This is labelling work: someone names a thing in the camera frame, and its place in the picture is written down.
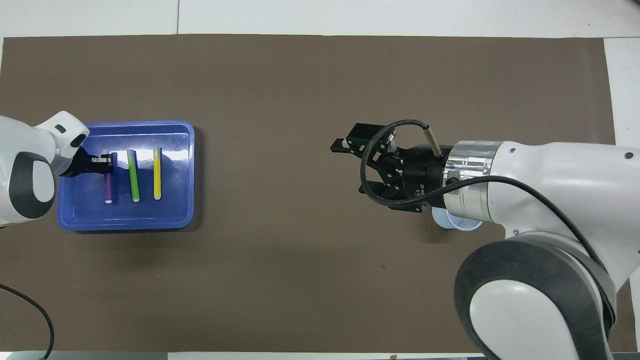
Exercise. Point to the purple pen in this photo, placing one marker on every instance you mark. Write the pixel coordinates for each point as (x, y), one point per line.
(108, 190)

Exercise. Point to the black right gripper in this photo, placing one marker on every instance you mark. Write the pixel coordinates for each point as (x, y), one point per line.
(415, 175)

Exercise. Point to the yellow pen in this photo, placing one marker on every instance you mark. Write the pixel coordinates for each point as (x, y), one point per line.
(157, 175)

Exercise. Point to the pale blue mesh pen cup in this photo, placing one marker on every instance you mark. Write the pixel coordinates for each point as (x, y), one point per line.
(442, 217)

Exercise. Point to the green pen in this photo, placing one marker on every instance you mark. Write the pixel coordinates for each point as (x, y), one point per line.
(133, 175)

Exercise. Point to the brown table mat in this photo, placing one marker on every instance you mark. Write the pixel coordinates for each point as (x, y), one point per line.
(280, 75)

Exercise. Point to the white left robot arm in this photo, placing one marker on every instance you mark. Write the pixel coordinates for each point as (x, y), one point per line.
(25, 150)

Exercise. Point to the blue plastic tray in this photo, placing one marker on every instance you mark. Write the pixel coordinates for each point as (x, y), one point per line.
(170, 210)

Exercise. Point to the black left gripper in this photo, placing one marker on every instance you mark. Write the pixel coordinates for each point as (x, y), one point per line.
(80, 162)

